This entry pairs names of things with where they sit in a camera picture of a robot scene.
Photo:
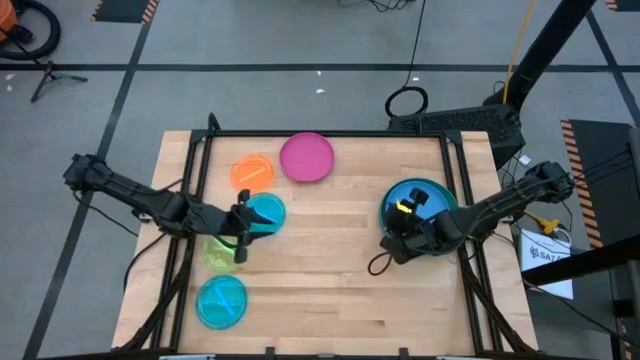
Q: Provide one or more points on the black slanted pole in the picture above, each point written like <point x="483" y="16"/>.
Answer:
<point x="550" y="45"/>

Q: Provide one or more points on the orange transparent plastic plate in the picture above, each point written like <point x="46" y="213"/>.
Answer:
<point x="252" y="172"/>

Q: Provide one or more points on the teal plastic plate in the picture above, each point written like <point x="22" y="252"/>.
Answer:
<point x="382" y="217"/>

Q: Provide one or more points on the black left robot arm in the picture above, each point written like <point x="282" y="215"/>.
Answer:
<point x="130" y="192"/>

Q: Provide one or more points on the yellow plug connector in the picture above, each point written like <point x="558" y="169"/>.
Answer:
<point x="545" y="222"/>

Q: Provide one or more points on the yellow tag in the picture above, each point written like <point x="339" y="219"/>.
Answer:
<point x="404" y="206"/>

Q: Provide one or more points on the green transparent plastic plate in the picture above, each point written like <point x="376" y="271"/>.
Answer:
<point x="217" y="256"/>

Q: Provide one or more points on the white printed sign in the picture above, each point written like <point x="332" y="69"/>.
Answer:
<point x="545" y="265"/>

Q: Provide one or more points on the black aluminium table frame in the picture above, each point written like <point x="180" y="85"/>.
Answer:
<point x="325" y="134"/>

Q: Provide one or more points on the black tripod stand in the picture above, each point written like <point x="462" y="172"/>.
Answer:
<point x="50" y="76"/>

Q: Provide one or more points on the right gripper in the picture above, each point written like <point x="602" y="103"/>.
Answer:
<point x="430" y="232"/>

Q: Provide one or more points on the hot pink plastic plate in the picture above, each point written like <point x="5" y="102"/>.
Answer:
<point x="306" y="156"/>

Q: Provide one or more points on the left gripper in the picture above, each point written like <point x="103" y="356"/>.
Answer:
<point x="220" y="222"/>

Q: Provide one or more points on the cyan transparent plastic plate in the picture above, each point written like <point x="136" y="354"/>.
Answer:
<point x="221" y="302"/>
<point x="272" y="202"/>

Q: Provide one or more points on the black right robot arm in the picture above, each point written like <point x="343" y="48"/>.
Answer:
<point x="515" y="195"/>

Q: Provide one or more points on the orange vacuum cleaner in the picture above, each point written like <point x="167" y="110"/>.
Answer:
<point x="5" y="17"/>

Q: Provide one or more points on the blue plastic plate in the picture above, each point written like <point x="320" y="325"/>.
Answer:
<point x="440" y="197"/>

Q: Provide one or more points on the black hazard-striped floor mat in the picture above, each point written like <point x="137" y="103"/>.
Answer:
<point x="622" y="4"/>
<point x="122" y="10"/>
<point x="600" y="165"/>

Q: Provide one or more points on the black metal beam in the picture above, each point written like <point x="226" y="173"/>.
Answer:
<point x="575" y="262"/>

